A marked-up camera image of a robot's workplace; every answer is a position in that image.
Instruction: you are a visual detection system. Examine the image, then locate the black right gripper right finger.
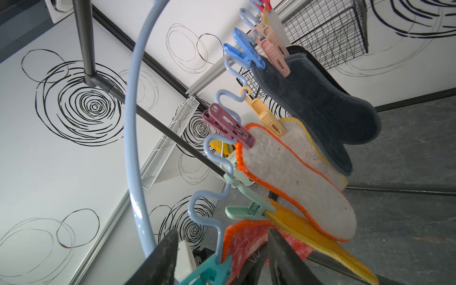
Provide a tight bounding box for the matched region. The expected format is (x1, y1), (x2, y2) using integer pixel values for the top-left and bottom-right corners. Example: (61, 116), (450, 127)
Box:
(268, 229), (321, 285)

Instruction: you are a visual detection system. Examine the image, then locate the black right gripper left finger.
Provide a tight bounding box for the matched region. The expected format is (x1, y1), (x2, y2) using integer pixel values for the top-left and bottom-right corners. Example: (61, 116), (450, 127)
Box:
(125, 230), (179, 285)

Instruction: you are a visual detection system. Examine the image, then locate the red insole orange trim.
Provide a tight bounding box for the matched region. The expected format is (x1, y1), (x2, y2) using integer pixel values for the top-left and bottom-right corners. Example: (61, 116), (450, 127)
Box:
(222, 220), (314, 285)

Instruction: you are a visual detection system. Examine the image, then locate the light blue arc hanger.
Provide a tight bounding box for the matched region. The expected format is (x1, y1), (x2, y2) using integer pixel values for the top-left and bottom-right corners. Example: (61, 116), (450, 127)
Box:
(122, 0), (271, 275)

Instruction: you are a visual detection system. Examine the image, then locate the white insole orange trim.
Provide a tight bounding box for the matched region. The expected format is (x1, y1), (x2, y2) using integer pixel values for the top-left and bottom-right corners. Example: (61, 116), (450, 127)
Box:
(236, 123), (357, 242)

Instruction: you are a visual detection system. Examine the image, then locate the black metal clothes rack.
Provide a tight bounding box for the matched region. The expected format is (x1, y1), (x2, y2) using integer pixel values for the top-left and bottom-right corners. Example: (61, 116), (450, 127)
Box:
(72, 0), (456, 285)

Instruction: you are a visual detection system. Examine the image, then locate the teal clothespin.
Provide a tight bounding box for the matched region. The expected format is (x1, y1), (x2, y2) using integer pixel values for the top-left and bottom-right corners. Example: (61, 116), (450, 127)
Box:
(180, 254), (232, 285)

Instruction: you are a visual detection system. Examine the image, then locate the yellow foam insole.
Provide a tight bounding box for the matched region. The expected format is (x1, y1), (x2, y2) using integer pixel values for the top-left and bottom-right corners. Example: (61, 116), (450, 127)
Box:
(264, 198), (380, 285)

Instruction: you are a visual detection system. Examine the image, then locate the mint green clothespin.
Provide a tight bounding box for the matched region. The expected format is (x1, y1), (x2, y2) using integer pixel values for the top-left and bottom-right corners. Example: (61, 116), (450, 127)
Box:
(224, 173), (277, 221)

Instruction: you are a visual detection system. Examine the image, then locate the white insole yellow trim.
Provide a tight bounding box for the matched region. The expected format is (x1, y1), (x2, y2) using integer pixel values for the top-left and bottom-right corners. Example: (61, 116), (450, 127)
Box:
(279, 118), (348, 191)

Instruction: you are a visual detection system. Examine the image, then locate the orange clothespin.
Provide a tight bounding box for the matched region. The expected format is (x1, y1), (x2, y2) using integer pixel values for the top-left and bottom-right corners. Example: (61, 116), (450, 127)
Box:
(239, 86), (286, 138)

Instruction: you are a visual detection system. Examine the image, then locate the dark grey felt insole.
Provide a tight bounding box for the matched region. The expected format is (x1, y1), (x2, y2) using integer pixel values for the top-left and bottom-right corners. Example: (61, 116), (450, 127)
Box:
(251, 46), (381, 176)

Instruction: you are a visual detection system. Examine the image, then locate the purple clothespin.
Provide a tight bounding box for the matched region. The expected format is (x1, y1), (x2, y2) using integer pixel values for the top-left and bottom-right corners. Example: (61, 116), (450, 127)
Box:
(202, 103), (255, 148)

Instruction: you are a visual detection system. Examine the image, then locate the pink clothespin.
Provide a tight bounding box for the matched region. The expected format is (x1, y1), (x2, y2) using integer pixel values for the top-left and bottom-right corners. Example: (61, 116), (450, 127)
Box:
(253, 24), (291, 77)

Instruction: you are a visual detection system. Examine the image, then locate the black felt insole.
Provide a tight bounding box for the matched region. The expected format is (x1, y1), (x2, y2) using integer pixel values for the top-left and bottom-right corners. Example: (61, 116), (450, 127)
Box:
(286, 45), (350, 95)

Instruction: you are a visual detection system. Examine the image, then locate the blue clothespin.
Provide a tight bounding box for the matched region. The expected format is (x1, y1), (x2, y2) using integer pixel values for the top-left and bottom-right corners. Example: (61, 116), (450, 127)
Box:
(223, 28), (266, 69)

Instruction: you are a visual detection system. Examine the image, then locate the red clothespin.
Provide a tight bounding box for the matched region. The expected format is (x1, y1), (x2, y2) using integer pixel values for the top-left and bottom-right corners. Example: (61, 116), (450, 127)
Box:
(254, 0), (273, 13)

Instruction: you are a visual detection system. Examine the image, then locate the black wire wall basket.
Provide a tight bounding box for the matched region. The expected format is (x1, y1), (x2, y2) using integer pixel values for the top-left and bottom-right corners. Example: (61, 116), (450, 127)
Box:
(236, 0), (369, 100)

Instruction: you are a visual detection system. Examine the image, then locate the black corner frame post left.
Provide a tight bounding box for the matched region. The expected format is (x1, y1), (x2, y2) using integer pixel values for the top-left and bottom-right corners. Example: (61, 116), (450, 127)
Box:
(88, 4), (207, 112)

